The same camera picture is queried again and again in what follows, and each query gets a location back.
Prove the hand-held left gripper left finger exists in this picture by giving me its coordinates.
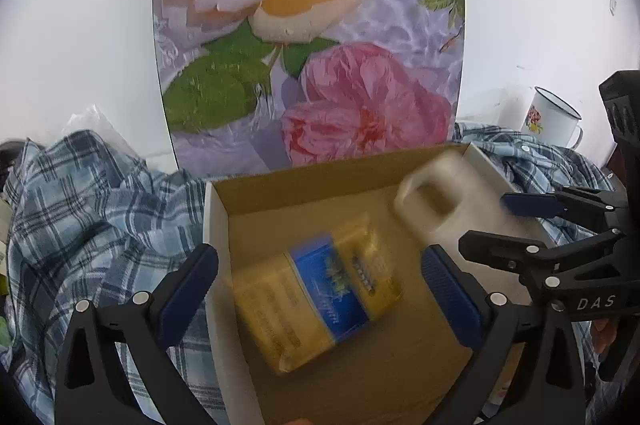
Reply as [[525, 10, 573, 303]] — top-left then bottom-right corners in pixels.
[[54, 244, 228, 425]]

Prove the blue plaid cloth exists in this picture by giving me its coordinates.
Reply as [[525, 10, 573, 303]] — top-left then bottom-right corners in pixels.
[[0, 120, 640, 425]]

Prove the white plastic bag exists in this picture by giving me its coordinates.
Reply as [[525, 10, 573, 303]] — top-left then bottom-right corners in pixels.
[[62, 105, 131, 146]]

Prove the white enamel mug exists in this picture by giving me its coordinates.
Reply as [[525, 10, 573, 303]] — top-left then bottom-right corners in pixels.
[[520, 86, 584, 150]]

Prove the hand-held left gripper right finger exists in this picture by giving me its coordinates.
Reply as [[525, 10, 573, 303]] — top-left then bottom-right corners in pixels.
[[421, 244, 587, 425]]

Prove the cardboard box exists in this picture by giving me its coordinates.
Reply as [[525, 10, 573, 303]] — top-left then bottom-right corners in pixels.
[[202, 142, 551, 425]]

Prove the person's right hand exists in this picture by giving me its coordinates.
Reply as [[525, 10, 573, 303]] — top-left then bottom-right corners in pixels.
[[591, 319, 607, 356]]

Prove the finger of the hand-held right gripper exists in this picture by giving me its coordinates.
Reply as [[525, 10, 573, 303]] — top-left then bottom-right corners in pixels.
[[459, 230, 626, 286], [502, 187, 619, 227]]

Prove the yellow tissue packet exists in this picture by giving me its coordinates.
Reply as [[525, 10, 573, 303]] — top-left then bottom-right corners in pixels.
[[227, 215, 403, 376]]

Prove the beige phone case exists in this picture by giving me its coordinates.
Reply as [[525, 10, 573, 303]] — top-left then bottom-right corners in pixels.
[[394, 152, 526, 276]]

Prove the floral painting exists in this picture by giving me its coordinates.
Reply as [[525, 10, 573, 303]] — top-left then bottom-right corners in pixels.
[[150, 0, 466, 180]]

